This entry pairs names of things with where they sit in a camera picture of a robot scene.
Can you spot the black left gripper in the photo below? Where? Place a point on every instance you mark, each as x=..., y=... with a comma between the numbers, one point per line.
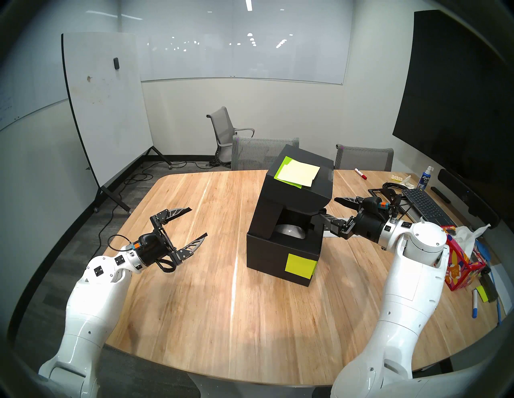
x=154, y=254

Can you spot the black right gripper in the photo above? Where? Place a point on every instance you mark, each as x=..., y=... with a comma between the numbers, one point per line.
x=371, y=226

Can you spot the white computer mouse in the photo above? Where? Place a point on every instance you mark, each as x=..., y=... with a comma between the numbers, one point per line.
x=290, y=231

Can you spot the black cardboard box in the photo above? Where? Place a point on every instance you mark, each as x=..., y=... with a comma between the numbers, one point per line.
x=269, y=208

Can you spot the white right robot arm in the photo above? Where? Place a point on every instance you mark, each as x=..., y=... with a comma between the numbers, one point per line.
x=413, y=289

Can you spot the black foam box insert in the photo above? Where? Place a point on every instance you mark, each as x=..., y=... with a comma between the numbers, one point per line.
x=293, y=218

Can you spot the yellow rectangular box sticker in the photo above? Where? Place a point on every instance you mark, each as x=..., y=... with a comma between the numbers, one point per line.
x=301, y=267

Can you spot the red floral tissue box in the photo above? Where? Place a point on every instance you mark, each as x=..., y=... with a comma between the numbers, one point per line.
x=461, y=273

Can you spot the silver table power outlet panel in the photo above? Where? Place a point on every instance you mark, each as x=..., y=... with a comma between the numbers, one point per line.
x=329, y=235

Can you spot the red whiteboard marker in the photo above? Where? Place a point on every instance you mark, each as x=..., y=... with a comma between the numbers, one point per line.
x=360, y=173

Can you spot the grey fabric chair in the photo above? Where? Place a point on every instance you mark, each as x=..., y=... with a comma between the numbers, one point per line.
x=363, y=158

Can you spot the black keyboard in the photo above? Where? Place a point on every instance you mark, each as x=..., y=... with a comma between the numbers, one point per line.
x=413, y=216
x=425, y=206

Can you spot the crumpled white tissue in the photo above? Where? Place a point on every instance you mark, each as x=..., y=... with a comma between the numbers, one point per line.
x=407, y=181

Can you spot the neon green sticky note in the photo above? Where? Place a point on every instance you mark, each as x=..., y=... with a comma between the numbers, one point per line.
x=282, y=166

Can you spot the whiteboard cleaner spray bottle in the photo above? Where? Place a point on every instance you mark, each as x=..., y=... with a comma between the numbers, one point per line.
x=423, y=180

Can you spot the grey mesh chair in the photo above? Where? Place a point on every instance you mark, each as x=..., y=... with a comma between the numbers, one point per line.
x=257, y=154

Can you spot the grey office chair with armrests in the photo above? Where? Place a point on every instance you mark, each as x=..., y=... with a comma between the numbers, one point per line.
x=223, y=122

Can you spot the black video bar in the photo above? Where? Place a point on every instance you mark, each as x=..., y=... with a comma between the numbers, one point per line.
x=466, y=196

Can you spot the rolling whiteboard on black stand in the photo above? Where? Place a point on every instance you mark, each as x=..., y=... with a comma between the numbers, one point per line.
x=108, y=112

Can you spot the blue whiteboard marker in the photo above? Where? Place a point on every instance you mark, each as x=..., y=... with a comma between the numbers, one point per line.
x=474, y=301

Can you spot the yellow sticky note pad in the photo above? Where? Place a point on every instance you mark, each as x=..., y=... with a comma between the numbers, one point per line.
x=482, y=294

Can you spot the large black whiteboard eraser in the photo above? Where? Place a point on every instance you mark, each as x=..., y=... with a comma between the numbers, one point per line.
x=490, y=287

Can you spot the white paper sheet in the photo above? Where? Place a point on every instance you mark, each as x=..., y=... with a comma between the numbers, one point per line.
x=505, y=285

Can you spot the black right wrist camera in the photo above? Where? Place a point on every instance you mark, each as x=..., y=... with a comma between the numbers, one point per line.
x=373, y=204

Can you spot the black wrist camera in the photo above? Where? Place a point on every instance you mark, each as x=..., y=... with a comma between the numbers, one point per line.
x=146, y=240
x=373, y=204

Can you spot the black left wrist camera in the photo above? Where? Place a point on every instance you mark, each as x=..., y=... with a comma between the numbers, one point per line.
x=146, y=240

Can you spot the large black wall screen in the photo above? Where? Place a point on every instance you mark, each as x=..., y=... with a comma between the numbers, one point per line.
x=453, y=100

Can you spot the clean glass wall whiteboard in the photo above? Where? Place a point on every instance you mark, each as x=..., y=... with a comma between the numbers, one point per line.
x=241, y=60

